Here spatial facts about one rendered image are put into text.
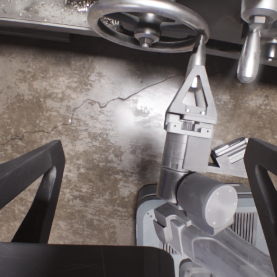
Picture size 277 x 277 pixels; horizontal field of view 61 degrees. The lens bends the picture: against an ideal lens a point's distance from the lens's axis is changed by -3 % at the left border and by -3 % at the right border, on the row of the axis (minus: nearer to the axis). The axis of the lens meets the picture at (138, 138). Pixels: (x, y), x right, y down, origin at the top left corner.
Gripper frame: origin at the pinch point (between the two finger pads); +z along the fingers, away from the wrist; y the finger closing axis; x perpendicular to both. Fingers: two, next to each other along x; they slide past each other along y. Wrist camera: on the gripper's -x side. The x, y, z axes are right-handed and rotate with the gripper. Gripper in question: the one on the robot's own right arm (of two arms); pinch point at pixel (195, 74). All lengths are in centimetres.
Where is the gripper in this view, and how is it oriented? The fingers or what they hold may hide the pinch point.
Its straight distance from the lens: 39.5
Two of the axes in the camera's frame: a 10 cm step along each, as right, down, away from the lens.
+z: 1.6, -9.8, -0.8
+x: -9.9, -1.6, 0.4
